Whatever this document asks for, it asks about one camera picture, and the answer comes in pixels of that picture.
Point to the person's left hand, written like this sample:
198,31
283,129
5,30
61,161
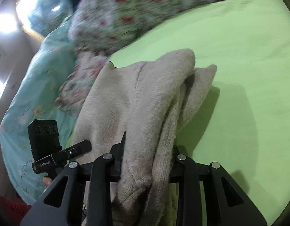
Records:
47,180

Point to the red floral green quilt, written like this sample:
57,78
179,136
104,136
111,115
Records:
109,25

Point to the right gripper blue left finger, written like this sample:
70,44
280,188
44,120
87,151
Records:
61,203

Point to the teal floral blanket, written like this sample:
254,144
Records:
35,98

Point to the red sleeve forearm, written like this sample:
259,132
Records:
15,211

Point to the light green bed sheet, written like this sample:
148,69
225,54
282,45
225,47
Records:
244,122

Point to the beige knit sweater brown cuffs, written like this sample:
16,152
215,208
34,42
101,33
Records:
146,104

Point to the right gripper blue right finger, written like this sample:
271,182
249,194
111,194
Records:
208,192

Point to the pink floral pillow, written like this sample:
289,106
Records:
77,85

